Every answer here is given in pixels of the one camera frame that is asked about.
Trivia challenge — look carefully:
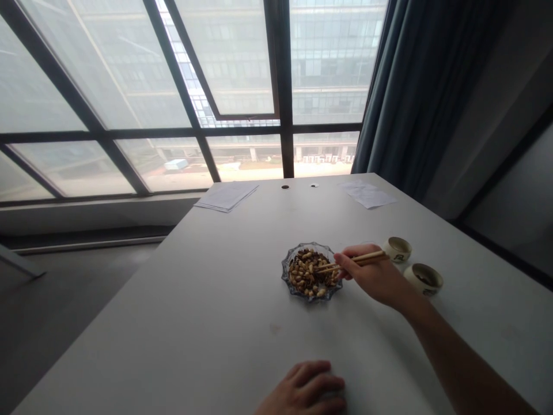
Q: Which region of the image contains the creased white paper sheet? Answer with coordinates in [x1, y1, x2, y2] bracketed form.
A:
[336, 179, 398, 210]

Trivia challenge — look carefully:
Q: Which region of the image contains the scalloped glass dish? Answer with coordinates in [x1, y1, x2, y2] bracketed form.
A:
[281, 243, 346, 303]

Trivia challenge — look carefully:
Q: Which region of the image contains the wooden chopstick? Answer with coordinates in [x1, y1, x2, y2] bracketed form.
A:
[316, 250, 386, 272]
[320, 254, 391, 275]

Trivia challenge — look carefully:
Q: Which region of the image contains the person's left hand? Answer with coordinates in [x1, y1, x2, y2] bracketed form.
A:
[255, 360, 348, 415]

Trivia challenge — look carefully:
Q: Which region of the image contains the large black framed window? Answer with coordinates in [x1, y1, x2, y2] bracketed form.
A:
[0, 0, 389, 204]

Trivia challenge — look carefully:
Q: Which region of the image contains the dark framed glass partition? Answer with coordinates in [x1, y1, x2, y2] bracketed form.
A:
[449, 114, 553, 282]

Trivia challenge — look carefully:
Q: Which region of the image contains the white ceramic cup black print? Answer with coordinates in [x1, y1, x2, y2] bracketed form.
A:
[381, 236, 414, 265]
[402, 262, 445, 299]

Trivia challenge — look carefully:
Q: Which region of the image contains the person's right hand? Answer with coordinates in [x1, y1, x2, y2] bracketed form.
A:
[334, 243, 423, 315]

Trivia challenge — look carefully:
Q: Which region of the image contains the stack of white papers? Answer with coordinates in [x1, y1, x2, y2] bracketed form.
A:
[193, 181, 260, 214]

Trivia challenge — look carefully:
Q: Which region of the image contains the blue grey curtain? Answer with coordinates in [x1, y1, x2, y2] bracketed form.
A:
[350, 0, 524, 204]

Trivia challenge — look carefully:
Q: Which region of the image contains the pile of mixed nuts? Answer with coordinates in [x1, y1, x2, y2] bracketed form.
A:
[288, 248, 338, 298]

